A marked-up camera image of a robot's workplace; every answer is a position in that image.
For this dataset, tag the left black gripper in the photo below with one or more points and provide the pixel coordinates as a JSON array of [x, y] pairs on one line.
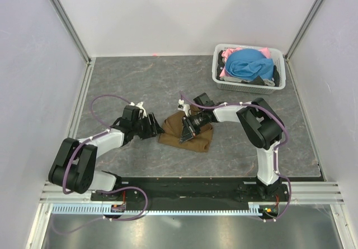
[[153, 129]]

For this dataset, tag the white slotted cable duct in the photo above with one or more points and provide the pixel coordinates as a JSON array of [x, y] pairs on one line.
[[111, 209]]

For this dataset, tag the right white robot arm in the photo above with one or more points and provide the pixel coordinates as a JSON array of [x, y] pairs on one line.
[[262, 126]]

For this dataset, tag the brown cloth napkin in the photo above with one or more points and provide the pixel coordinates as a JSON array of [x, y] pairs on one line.
[[173, 129]]

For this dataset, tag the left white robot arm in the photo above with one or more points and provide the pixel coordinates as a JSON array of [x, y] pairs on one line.
[[74, 166]]

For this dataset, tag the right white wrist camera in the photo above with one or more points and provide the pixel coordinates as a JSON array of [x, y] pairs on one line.
[[182, 106]]

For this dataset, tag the white plastic basket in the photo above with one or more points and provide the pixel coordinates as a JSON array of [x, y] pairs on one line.
[[222, 53]]

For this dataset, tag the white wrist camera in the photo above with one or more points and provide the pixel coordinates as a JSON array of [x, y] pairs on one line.
[[182, 106], [142, 112]]

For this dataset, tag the blue cloth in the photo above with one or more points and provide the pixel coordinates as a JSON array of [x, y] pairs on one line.
[[249, 64]]

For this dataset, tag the aluminium frame post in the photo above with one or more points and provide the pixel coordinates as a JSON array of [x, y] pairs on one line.
[[70, 29], [313, 11]]

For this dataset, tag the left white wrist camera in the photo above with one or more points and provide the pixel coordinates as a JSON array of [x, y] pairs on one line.
[[142, 112]]

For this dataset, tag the grey cloth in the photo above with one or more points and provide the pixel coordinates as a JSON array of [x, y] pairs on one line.
[[258, 81]]

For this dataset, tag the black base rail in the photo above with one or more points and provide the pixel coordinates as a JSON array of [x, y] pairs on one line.
[[193, 193]]

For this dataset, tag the left aluminium frame post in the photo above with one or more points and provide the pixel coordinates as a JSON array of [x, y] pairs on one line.
[[70, 29]]

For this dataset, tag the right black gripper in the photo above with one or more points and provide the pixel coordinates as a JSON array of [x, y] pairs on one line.
[[188, 132]]

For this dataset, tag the right aluminium frame post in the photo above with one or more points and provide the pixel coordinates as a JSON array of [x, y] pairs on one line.
[[313, 11]]

